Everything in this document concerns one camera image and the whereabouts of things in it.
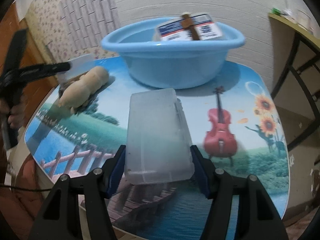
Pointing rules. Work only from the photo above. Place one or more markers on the person's left hand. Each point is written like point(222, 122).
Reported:
point(15, 115)

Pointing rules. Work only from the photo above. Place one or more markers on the card box with brown strap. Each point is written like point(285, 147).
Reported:
point(188, 27)

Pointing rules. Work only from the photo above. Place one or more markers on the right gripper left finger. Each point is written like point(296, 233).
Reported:
point(59, 216)

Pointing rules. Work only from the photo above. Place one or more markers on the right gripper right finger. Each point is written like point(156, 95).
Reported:
point(258, 218)

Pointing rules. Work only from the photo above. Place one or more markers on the yellow side table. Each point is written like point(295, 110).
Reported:
point(301, 35)

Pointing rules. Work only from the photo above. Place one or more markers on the tan bear plush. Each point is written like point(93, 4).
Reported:
point(78, 93)

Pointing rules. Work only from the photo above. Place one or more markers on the frosted plastic case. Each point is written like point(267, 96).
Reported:
point(158, 139)

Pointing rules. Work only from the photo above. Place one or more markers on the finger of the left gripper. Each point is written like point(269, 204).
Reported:
point(40, 71)

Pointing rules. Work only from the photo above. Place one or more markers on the white paper cup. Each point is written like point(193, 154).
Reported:
point(303, 20)

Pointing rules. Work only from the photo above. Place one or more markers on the orange sleeved left forearm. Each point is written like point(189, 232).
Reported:
point(20, 206)

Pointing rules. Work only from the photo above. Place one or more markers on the light blue plastic basin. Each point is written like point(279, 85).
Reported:
point(170, 64)

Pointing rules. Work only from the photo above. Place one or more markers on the clear box of toothpicks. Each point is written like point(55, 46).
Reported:
point(79, 66)

